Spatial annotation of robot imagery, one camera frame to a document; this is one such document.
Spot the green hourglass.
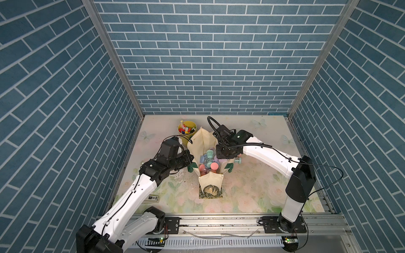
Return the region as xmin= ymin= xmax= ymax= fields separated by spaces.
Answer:
xmin=234 ymin=157 xmax=242 ymax=164
xmin=206 ymin=149 xmax=214 ymax=159

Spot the large pink hourglass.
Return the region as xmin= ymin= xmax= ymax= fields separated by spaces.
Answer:
xmin=210 ymin=162 xmax=219 ymax=173

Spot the pink hourglass front lowest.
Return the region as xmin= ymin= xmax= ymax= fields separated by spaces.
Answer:
xmin=198 ymin=163 xmax=207 ymax=176

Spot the cream canvas tote bag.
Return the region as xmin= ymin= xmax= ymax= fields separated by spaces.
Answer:
xmin=187 ymin=128 xmax=234 ymax=199

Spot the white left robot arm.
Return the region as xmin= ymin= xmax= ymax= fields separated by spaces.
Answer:
xmin=76 ymin=150 xmax=194 ymax=253

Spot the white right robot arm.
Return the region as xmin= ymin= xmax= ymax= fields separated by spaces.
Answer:
xmin=213 ymin=125 xmax=316 ymax=225

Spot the green hourglass on table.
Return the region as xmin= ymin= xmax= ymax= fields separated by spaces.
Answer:
xmin=234 ymin=157 xmax=242 ymax=164

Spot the yellow cup with markers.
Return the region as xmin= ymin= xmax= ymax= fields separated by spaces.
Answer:
xmin=178 ymin=120 xmax=197 ymax=138

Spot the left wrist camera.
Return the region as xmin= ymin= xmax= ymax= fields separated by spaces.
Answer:
xmin=156 ymin=137 xmax=180 ymax=163

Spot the aluminium rail base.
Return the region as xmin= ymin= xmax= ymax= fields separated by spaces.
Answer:
xmin=126 ymin=213 xmax=352 ymax=250

